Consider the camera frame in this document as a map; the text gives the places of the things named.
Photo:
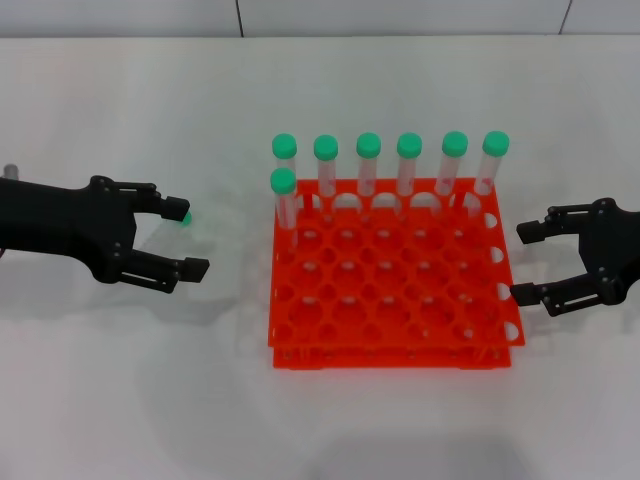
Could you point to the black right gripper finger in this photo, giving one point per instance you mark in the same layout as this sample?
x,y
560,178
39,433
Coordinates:
x,y
527,294
532,231

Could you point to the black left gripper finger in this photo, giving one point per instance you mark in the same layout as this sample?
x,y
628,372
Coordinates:
x,y
172,207
192,270

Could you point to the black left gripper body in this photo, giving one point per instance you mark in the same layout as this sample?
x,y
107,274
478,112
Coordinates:
x,y
60,220

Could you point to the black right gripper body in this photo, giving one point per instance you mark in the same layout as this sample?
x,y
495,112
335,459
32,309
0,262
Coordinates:
x,y
615,250

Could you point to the green-capped clear test tube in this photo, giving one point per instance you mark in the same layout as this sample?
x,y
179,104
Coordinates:
x,y
368,144
284,145
187,220
283,181
325,146
495,143
409,145
454,143

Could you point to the orange test tube rack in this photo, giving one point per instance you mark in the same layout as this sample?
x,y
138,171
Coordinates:
x,y
350,362

